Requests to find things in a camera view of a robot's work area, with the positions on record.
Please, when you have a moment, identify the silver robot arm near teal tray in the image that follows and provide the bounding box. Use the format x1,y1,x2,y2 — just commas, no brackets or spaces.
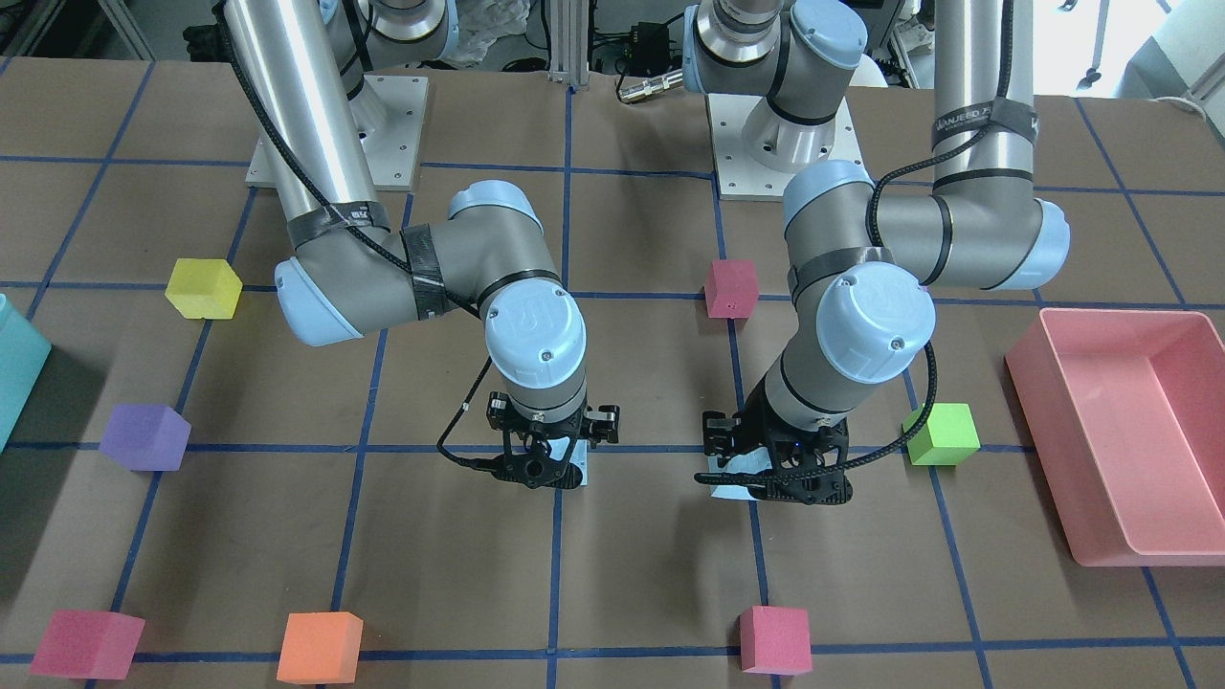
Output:
213,1,620,489

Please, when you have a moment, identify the orange foam block table edge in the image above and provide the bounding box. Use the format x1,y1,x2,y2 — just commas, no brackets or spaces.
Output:
277,611,364,685

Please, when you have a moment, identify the purple foam block near teal tray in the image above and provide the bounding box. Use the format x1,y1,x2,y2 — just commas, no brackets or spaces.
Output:
100,403,191,471

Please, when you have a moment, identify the pink plastic tray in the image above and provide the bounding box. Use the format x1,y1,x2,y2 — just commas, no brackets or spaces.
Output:
1006,308,1224,566

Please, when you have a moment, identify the light blue foam block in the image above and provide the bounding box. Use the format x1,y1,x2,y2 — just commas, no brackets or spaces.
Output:
696,457,778,501
550,436,590,490

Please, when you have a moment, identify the green foam block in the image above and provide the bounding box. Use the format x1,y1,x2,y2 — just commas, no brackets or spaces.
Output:
907,402,981,466

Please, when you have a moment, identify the silver robot arm near pink tray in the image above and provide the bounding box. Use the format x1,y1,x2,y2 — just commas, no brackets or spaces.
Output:
696,1,1069,504

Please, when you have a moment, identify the pink foam block centre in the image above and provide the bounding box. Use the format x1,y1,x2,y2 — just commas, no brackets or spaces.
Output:
703,260,760,320
737,604,813,677

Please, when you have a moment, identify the pink foam block far corner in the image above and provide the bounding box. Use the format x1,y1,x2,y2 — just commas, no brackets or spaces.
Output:
28,611,145,680

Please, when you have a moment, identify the yellow foam block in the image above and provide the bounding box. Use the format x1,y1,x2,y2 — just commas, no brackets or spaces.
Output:
165,257,243,320

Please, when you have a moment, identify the teal plastic tray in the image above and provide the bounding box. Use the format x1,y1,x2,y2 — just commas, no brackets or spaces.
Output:
1,294,51,451

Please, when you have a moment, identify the black gripper body pink-tray side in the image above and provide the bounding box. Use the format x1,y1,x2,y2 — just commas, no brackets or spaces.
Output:
702,409,853,505

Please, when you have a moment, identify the aluminium frame post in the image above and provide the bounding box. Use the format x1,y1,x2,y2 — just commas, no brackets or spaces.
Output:
541,0,590,92

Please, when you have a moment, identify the black gripper body teal-tray side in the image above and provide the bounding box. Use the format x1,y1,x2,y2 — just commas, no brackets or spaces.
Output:
485,392,621,488

